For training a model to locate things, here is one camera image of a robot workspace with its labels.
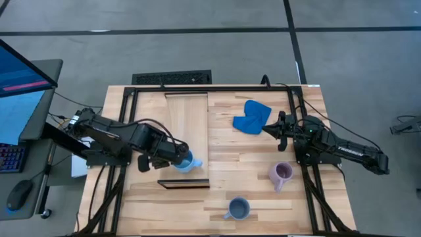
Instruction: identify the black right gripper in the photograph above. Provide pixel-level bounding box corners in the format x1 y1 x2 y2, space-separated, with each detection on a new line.
262 111 298 153

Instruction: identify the light blue mug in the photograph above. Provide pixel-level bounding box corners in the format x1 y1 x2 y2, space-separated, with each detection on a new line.
172 149 204 174

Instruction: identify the white paper sheet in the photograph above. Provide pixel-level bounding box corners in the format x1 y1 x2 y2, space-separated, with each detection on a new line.
70 136 93 179

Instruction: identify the pink ribbed mug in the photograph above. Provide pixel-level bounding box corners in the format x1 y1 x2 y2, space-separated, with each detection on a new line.
268 161 295 194

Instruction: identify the blue cloth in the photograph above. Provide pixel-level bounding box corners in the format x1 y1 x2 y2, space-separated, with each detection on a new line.
232 99 273 136

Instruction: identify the black computer mouse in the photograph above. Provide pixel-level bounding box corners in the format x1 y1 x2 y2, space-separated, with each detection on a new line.
6 179 34 212

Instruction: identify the computer monitor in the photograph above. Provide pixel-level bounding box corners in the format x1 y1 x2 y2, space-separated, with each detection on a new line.
0 38 59 146

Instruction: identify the grey-blue faceted mug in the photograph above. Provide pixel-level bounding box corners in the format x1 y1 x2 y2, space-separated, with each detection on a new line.
223 196 251 221

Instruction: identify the backlit keyboard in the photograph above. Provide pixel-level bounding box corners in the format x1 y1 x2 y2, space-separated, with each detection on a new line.
0 142 28 174

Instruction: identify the black stand foot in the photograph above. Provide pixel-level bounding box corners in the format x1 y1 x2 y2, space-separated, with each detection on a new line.
389 115 421 136

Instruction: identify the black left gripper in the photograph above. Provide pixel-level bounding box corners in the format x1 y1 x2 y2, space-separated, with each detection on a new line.
137 139 191 173

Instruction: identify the grey side desk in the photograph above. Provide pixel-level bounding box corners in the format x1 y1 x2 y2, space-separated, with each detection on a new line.
0 58 64 222

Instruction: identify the black metal table frame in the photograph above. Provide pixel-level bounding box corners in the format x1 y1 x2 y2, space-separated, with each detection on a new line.
74 84 358 237

